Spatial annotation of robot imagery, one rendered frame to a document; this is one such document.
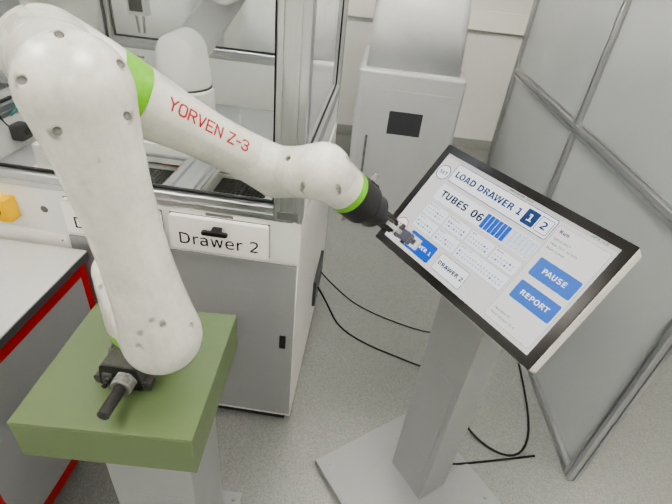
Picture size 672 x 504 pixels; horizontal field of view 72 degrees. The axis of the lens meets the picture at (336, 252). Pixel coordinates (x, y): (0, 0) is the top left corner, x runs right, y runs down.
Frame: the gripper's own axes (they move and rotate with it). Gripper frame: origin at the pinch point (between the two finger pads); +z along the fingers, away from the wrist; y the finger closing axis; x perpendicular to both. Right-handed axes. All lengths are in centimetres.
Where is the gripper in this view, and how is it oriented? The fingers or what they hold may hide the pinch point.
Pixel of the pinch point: (410, 239)
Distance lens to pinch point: 112.3
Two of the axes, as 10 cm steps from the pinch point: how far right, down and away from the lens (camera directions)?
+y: -5.2, -5.3, 6.7
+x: -6.2, 7.7, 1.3
